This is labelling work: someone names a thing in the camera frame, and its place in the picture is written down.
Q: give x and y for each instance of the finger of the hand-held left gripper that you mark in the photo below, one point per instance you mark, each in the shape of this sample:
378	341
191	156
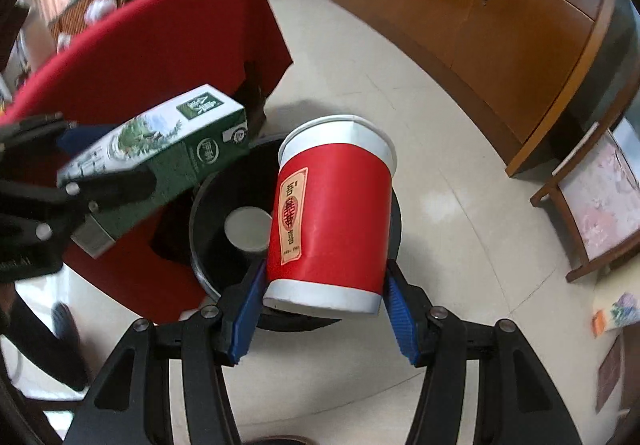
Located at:
65	135
100	192

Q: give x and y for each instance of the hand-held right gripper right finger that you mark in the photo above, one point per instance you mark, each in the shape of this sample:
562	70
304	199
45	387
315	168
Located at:
400	315

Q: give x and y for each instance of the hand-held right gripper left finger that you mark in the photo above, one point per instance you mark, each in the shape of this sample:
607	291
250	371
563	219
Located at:
250	305

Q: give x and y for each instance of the green milk carton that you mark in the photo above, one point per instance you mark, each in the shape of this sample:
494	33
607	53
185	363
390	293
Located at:
190	145

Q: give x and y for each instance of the black trash bin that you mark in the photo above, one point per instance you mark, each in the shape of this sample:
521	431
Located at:
215	205

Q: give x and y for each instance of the red paper cup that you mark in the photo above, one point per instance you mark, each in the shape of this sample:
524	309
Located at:
330	220

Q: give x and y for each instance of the floral printed packet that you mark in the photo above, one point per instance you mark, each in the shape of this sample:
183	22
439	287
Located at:
617	315

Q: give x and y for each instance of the wooden chair with floral cushion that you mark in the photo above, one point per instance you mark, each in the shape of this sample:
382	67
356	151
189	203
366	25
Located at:
600	190

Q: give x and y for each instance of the long wooden cabinet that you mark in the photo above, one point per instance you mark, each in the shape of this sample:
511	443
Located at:
450	25

